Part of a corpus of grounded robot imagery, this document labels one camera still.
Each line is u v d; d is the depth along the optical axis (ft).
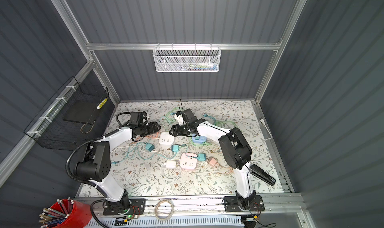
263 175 2.61
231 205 2.37
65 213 2.10
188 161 2.84
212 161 2.86
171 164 2.82
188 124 2.43
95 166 1.56
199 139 3.12
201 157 2.87
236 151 1.80
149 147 3.00
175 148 3.02
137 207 2.37
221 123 3.50
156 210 2.37
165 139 3.16
